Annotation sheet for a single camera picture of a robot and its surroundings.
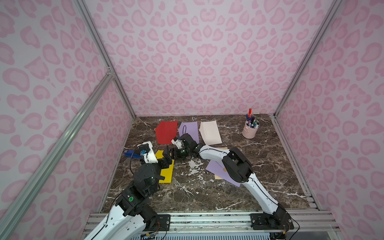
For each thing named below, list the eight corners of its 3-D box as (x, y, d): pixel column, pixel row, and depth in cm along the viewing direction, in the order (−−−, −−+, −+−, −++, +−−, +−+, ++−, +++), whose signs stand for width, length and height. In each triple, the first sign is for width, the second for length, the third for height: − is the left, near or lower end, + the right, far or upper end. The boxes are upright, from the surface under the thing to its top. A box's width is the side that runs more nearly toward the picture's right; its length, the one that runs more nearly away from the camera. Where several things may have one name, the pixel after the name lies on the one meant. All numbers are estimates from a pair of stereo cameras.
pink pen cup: (243, 138, 108) (248, 126, 98) (241, 131, 112) (246, 119, 102) (255, 138, 108) (261, 126, 98) (253, 131, 112) (258, 119, 102)
